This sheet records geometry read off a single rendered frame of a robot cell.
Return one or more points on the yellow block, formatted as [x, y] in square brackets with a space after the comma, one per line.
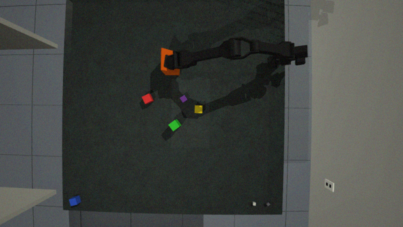
[198, 109]

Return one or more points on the purple block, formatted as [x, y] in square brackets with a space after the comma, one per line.
[183, 98]

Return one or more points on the blue block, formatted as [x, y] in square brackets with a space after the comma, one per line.
[75, 200]

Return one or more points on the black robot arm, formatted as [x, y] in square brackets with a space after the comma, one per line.
[231, 49]

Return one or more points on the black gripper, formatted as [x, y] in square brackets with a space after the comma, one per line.
[274, 63]

